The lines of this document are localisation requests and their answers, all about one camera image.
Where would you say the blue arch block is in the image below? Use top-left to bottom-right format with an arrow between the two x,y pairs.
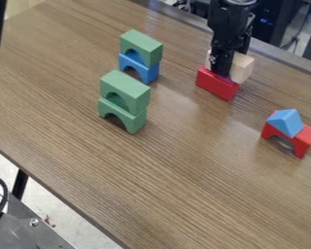
118,52 -> 162,86

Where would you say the green arch block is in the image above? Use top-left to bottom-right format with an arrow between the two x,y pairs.
98,69 -> 154,117
118,28 -> 165,68
96,96 -> 150,135

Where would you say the black metal plate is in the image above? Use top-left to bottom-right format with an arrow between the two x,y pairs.
0,194 -> 78,249

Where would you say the blue triangular block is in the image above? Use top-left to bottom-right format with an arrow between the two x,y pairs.
264,108 -> 306,139

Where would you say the white arch block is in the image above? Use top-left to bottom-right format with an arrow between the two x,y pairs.
204,49 -> 256,86

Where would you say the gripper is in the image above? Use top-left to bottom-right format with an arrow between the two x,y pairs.
206,0 -> 256,79

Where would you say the red arch block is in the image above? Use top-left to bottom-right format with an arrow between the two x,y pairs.
259,110 -> 311,160

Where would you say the red rectangular block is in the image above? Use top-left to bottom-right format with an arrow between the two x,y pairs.
194,65 -> 242,102

